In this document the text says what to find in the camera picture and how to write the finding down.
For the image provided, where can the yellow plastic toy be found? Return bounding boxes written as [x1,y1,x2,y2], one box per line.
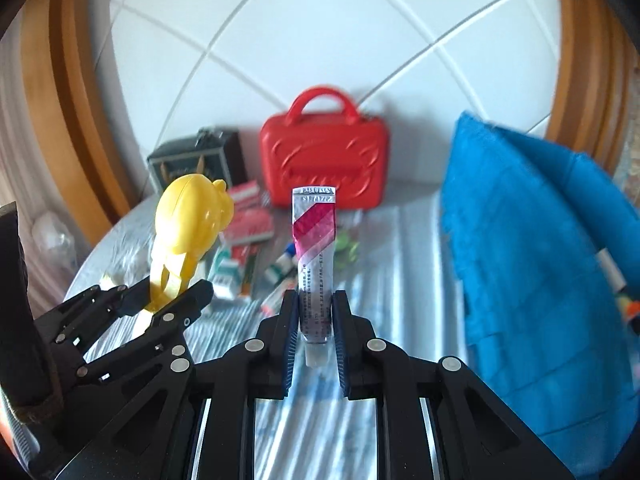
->
[149,172,236,313]

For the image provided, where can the white tube red stripes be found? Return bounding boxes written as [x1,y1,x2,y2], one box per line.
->
[291,186,337,367]

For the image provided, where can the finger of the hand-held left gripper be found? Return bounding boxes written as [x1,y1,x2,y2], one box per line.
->
[75,279,216,386]
[35,282,153,356]

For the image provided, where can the green frog toy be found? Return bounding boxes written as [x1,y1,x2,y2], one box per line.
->
[334,230,360,263]

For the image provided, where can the small bottle blue cap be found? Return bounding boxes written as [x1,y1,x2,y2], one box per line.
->
[264,242,298,283]

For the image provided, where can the black gift box gold ribbon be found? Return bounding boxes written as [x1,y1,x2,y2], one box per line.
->
[146,129,248,196]

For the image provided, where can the blue plastic storage crate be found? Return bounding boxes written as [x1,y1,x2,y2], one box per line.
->
[439,110,640,480]

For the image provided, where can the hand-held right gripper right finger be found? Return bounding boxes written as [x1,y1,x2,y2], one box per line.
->
[332,290,576,480]

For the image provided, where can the curved wooden door frame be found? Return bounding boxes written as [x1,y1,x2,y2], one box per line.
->
[20,0,133,246]
[545,0,631,171]

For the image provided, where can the green white small box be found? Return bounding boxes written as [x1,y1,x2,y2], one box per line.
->
[206,246,242,302]

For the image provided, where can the small red hard case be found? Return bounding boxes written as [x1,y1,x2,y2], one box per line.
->
[259,86,392,211]

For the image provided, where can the small white red box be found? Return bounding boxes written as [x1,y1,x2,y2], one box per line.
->
[261,282,288,315]

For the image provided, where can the pink tissue pack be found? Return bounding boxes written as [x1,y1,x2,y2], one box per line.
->
[220,208,275,247]
[227,180,262,208]

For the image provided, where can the striped white blue tablecloth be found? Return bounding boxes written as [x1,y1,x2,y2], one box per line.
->
[60,180,481,480]

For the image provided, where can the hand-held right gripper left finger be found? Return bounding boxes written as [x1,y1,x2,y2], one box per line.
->
[60,290,301,480]

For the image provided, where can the clear plastic bag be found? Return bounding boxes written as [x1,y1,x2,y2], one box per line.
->
[31,211,78,263]

